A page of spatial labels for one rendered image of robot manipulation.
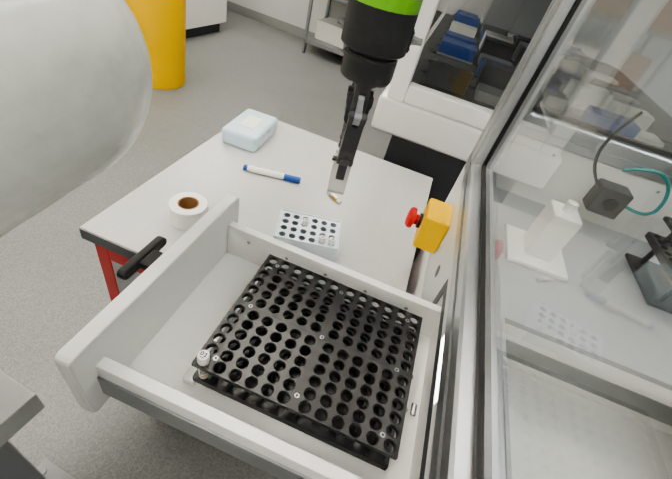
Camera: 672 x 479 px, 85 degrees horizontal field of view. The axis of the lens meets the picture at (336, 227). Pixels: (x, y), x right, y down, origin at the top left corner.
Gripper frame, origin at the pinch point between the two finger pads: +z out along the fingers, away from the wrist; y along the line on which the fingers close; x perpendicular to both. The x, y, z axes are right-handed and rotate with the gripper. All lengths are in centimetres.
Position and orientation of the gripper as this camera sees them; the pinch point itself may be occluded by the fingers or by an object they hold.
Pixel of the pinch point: (339, 172)
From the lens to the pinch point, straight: 64.6
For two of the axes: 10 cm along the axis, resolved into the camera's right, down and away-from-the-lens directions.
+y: 0.7, -6.5, 7.6
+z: -2.1, 7.3, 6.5
